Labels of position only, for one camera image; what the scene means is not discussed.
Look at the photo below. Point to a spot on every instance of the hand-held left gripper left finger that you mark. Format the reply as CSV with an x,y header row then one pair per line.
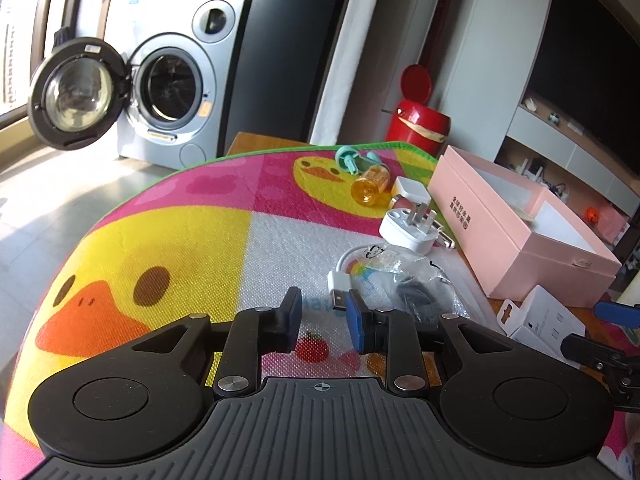
x,y
292,312

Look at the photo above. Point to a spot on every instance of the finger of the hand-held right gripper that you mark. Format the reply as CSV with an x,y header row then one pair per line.
x,y
605,357
617,314

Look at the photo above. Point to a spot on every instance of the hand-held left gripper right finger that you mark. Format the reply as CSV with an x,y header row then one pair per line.
x,y
355,321

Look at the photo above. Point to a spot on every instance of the white packaging box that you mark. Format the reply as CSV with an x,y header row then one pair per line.
x,y
542,320

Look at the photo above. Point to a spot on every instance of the clear plastic bag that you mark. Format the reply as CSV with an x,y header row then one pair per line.
x,y
425,280

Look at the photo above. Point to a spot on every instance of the white plug adapter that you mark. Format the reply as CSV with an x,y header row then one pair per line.
x,y
400,230

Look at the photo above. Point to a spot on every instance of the amber plastic bottle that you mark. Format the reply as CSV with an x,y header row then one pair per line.
x,y
369,185

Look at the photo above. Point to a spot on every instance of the white charger cube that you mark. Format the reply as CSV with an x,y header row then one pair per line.
x,y
411,190

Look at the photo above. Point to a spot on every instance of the pink cardboard box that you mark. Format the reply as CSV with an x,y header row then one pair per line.
x,y
480,220

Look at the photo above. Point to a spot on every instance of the teal plastic tool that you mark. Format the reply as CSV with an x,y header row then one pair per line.
x,y
371,158

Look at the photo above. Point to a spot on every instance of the orange toy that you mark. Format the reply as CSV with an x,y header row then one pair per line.
x,y
592,215

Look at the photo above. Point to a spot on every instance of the colourful duck printed blanket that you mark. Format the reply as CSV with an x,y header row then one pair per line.
x,y
200,240

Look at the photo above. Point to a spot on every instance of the white router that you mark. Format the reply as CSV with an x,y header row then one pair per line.
x,y
536,167

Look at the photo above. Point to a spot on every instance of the television cabinet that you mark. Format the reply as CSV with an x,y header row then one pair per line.
x,y
550,130

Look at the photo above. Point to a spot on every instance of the red trash can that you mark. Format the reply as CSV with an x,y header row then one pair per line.
x,y
417,120

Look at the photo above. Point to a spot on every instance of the silver washing machine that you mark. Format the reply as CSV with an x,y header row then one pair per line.
x,y
220,85

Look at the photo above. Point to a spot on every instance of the black television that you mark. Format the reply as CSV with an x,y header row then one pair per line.
x,y
590,60

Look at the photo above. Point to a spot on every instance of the white tall panel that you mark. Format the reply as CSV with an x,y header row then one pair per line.
x,y
350,60

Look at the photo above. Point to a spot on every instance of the dark grey tall cabinet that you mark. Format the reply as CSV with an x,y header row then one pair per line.
x,y
285,45

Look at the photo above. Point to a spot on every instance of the round washing machine door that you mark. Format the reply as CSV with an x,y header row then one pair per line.
x,y
75,92

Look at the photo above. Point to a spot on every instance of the window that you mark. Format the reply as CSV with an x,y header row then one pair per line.
x,y
20,35

